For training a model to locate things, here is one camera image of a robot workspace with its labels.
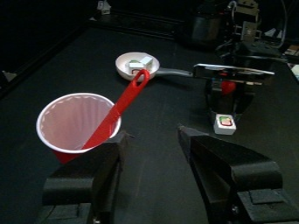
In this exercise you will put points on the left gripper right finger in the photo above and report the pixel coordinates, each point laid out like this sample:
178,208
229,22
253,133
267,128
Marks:
240,180

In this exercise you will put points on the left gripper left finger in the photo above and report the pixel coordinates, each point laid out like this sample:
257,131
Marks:
85,180

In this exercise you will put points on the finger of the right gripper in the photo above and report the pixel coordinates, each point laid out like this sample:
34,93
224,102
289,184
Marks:
214,97
242,100

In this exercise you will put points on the white toy sushi piece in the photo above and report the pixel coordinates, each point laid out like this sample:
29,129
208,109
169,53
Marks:
146,60
224,124
134,67

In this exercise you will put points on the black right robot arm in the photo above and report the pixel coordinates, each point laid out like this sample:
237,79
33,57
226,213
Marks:
248,32

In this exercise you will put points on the red toy pepper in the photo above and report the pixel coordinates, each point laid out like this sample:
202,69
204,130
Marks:
228,87

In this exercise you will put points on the red plastic cup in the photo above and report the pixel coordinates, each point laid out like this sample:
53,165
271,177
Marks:
73,122

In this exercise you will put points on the white corner bracket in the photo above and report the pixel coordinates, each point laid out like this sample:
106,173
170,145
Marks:
104,7

